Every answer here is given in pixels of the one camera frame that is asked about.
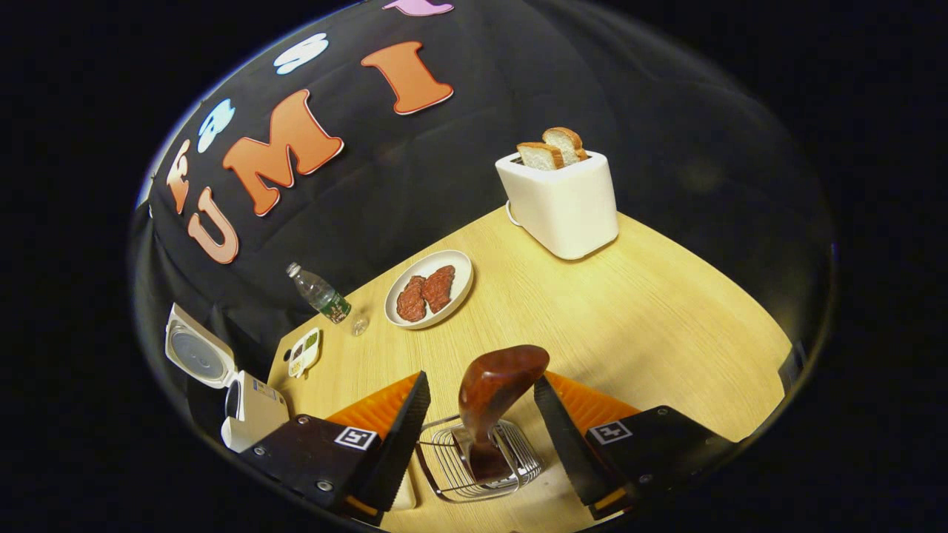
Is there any white plate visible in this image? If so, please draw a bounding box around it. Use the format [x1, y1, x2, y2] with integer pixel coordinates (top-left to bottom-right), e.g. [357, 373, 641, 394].
[384, 249, 475, 330]

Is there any white rice cooker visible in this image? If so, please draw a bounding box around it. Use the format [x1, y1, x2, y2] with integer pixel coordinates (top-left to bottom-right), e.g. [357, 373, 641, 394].
[164, 302, 291, 454]

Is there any black backdrop cloth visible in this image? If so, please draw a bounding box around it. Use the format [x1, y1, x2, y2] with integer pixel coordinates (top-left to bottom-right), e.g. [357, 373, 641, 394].
[130, 0, 838, 415]

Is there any red meat piece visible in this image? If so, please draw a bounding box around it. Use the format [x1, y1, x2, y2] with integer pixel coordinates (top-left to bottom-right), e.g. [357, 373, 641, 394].
[396, 275, 428, 323]
[422, 265, 456, 314]

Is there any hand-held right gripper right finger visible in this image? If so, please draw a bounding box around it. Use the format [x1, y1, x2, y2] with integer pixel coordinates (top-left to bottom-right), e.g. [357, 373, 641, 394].
[533, 370, 741, 521]

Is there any white divided grain tray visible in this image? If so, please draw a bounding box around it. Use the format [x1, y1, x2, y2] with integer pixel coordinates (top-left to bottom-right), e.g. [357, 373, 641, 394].
[287, 328, 322, 379]

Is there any white toaster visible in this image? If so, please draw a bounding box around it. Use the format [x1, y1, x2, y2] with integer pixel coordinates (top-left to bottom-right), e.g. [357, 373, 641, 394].
[495, 150, 620, 261]

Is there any clear plastic water bottle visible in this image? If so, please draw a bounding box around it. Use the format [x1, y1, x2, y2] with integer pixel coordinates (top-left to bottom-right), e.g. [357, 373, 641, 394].
[286, 261, 353, 325]

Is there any brown wooden spoon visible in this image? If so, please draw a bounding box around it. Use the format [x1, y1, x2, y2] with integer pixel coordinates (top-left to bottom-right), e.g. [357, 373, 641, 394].
[457, 344, 551, 482]

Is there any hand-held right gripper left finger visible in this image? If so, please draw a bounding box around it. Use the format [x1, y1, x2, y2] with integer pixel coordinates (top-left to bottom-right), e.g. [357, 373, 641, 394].
[236, 370, 432, 528]

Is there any cream rounded container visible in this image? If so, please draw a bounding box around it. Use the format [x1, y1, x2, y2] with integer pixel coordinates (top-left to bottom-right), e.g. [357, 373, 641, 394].
[389, 466, 417, 512]

